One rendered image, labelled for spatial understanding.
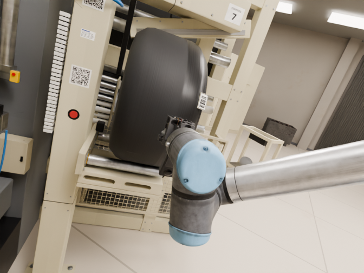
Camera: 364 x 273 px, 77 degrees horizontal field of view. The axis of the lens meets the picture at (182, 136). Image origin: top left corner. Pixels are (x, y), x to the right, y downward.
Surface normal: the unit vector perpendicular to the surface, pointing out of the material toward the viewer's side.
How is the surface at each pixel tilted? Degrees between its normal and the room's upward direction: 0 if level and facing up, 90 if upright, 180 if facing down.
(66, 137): 90
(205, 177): 78
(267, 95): 90
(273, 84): 90
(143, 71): 63
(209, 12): 90
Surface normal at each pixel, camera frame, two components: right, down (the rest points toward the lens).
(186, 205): -0.34, 0.18
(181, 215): -0.54, 0.15
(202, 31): 0.18, 0.35
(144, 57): 0.07, -0.32
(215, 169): 0.22, 0.14
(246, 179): -0.48, -0.35
